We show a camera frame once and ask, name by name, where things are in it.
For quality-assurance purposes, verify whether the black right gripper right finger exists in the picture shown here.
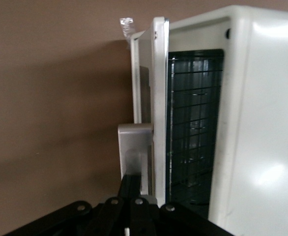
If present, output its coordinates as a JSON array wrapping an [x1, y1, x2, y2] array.
[[130, 195, 234, 236]]

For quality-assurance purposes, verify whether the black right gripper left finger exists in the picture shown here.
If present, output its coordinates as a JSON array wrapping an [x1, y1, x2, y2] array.
[[1, 174, 142, 236]]

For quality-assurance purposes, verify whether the silver oven door handle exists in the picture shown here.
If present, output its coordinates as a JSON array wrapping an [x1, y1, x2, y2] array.
[[117, 122, 156, 198]]

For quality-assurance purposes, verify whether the white glass oven door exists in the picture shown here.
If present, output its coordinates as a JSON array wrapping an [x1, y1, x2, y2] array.
[[130, 16, 171, 205]]

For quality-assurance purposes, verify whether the white toaster oven body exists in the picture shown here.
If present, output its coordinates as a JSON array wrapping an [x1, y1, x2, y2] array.
[[167, 4, 288, 236]]

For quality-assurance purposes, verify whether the clear plastic tape piece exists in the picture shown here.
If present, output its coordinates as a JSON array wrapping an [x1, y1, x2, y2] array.
[[118, 17, 136, 50]]

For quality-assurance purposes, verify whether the metal wire oven rack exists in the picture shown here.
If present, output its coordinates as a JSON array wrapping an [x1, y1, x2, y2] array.
[[170, 55, 224, 199]]

